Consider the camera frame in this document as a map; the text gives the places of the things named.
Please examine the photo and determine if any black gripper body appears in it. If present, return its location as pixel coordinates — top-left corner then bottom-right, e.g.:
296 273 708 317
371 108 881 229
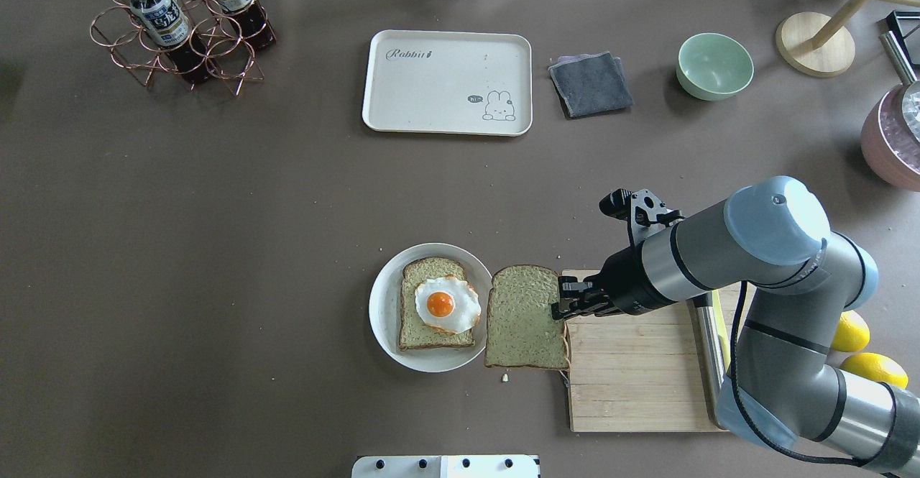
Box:
575 248 665 317

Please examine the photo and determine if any bread slice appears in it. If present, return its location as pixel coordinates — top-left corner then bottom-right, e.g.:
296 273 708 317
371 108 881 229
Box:
398 257 474 351
485 265 571 371

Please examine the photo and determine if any white round plate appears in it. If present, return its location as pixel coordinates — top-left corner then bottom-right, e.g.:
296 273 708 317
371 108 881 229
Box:
369 242 492 373

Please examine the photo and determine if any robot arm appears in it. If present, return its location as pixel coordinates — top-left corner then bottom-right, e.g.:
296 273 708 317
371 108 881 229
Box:
551 175 918 477

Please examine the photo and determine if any cream rabbit serving tray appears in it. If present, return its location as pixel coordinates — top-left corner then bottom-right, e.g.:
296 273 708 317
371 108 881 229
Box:
362 29 533 137

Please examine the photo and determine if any wooden cutting board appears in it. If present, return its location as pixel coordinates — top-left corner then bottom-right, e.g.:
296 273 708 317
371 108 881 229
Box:
566 302 719 434

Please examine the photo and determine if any yellow plastic knife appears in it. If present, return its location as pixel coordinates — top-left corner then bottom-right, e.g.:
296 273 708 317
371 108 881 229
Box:
711 290 730 373

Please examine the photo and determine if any fried egg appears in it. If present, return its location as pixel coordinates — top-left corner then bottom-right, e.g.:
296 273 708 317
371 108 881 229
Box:
415 275 481 334

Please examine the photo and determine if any grey folded cloth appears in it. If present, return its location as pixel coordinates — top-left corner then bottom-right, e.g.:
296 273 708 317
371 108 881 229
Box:
548 51 635 119

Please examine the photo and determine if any green bowl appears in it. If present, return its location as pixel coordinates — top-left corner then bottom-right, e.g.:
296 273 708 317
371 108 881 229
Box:
676 32 755 101

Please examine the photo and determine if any upper whole lemon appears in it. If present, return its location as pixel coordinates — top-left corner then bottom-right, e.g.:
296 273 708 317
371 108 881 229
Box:
830 311 871 353

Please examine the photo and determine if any whole lemon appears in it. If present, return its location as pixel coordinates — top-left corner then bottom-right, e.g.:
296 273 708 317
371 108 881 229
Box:
830 311 871 353
839 351 909 389

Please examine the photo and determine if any lower whole lemon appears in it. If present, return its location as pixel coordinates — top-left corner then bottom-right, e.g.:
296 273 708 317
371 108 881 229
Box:
839 351 909 389

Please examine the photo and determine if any pink ice bowl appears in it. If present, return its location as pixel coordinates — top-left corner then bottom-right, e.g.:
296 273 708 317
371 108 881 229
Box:
860 85 919 192

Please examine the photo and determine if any wooden cup tree stand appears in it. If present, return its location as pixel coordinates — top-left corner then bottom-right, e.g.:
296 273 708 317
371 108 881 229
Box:
775 0 919 78

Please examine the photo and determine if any steel ice scoop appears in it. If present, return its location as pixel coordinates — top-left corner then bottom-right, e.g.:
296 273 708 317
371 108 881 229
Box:
878 30 919 142

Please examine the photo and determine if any front tea bottle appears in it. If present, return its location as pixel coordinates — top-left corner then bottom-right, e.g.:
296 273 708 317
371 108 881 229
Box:
129 0 211 85

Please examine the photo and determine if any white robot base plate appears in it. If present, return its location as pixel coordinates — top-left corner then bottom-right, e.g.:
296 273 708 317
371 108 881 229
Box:
351 453 542 477

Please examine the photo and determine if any copper wire bottle rack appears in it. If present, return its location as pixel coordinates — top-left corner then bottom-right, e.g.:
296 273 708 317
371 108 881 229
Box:
90 0 264 95

